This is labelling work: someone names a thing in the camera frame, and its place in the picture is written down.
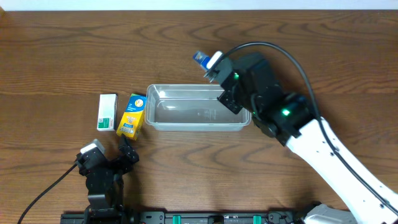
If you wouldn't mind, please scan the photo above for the blue Kool Fever box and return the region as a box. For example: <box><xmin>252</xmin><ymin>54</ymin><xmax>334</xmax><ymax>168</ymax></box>
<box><xmin>193</xmin><ymin>51</ymin><xmax>210</xmax><ymax>71</ymax></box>

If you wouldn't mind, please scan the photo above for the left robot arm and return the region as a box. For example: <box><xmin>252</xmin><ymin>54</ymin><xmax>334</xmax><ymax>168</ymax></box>
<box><xmin>75</xmin><ymin>135</ymin><xmax>139</xmax><ymax>220</ymax></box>

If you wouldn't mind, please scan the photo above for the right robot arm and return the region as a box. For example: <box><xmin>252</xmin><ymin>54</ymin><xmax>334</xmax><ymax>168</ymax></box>
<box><xmin>202</xmin><ymin>52</ymin><xmax>397</xmax><ymax>223</ymax></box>

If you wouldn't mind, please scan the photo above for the clear plastic container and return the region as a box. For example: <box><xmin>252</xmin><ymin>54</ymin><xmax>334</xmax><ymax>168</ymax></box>
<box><xmin>145</xmin><ymin>84</ymin><xmax>251</xmax><ymax>131</ymax></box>

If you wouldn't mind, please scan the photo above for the yellow Woods syrup box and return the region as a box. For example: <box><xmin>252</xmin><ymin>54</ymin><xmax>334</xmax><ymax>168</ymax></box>
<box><xmin>116</xmin><ymin>94</ymin><xmax>147</xmax><ymax>140</ymax></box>

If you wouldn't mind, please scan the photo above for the white green Panadol box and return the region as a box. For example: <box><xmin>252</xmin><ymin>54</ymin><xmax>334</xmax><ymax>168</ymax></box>
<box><xmin>96</xmin><ymin>94</ymin><xmax>118</xmax><ymax>131</ymax></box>

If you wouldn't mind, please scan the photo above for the right black cable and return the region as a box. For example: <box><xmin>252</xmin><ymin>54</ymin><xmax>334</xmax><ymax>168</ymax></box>
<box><xmin>219</xmin><ymin>42</ymin><xmax>398</xmax><ymax>215</ymax></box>

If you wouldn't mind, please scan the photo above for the black cable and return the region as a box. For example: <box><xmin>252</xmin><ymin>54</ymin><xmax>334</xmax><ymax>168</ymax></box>
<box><xmin>219</xmin><ymin>42</ymin><xmax>398</xmax><ymax>215</ymax></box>
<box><xmin>17</xmin><ymin>163</ymin><xmax>78</xmax><ymax>224</ymax></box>

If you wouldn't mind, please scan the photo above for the black mounting rail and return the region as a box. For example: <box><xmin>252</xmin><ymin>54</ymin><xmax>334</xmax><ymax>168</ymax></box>
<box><xmin>60</xmin><ymin>212</ymin><xmax>304</xmax><ymax>224</ymax></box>

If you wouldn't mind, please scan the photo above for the left black cable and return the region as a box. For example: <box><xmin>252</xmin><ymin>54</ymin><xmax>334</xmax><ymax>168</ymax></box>
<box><xmin>17</xmin><ymin>163</ymin><xmax>78</xmax><ymax>224</ymax></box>

